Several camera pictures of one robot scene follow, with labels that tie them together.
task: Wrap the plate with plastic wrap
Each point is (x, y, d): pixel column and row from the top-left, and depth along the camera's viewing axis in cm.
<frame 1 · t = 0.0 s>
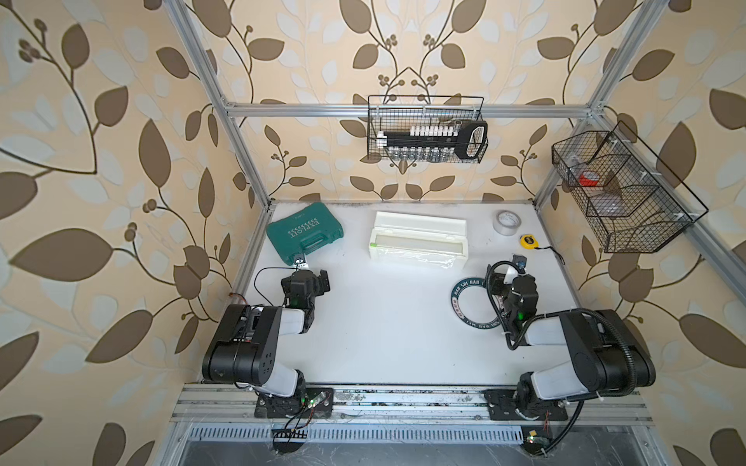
left hand: (303, 271, 94), fingers open
right hand: (505, 269, 92), fingers open
white plate dark green rim: (471, 304, 93), on the table
white plastic wrap dispenser box: (428, 240, 103), point 6 cm above the table
green plastic tool case: (303, 232, 107), point 5 cm above the table
grey duct tape roll: (506, 222, 116), on the table
yellow tape measure: (528, 242, 107), point 3 cm above the table

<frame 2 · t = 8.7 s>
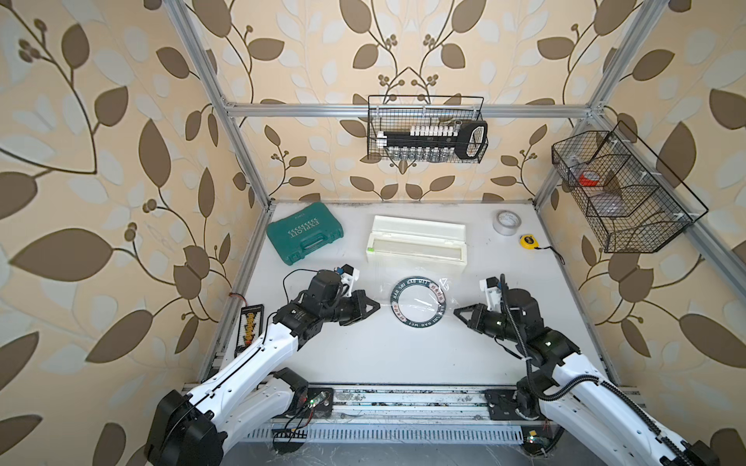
left hand: (377, 302, 75), fingers closed
right hand: (454, 310, 78), fingers closed
white plate dark green rim: (418, 302, 82), point 12 cm above the table
the other named things where they were.

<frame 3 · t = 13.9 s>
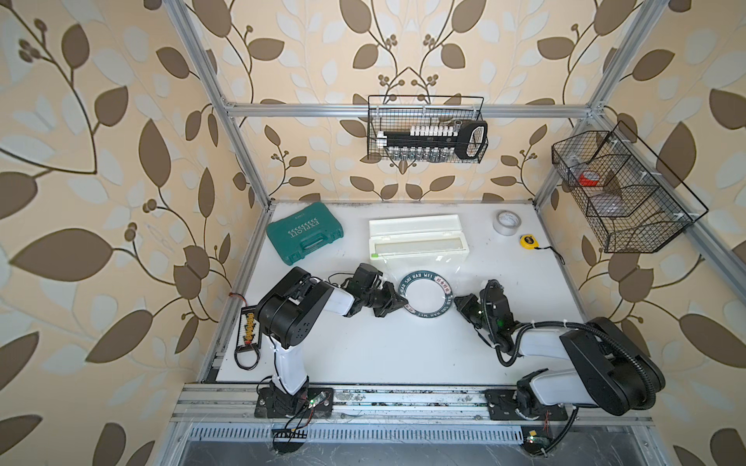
left hand: (406, 299, 90), fingers closed
right hand: (453, 299, 92), fingers closed
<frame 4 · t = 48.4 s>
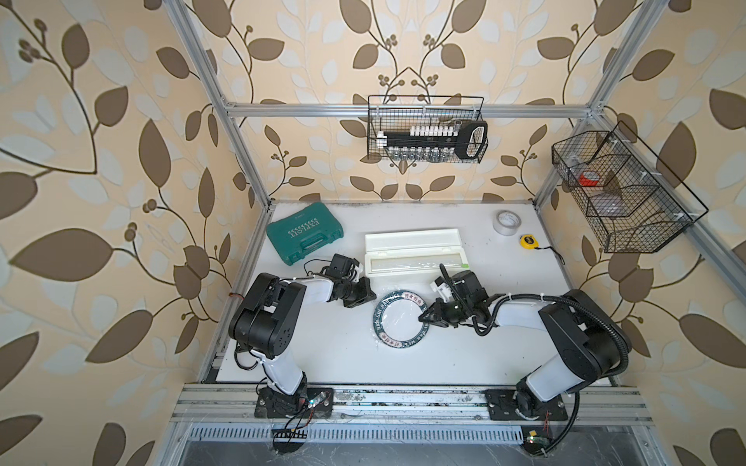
left hand: (373, 291, 93), fingers closed
right hand: (421, 319, 88), fingers closed
white plate dark green rim: (396, 320, 88), point 2 cm above the table
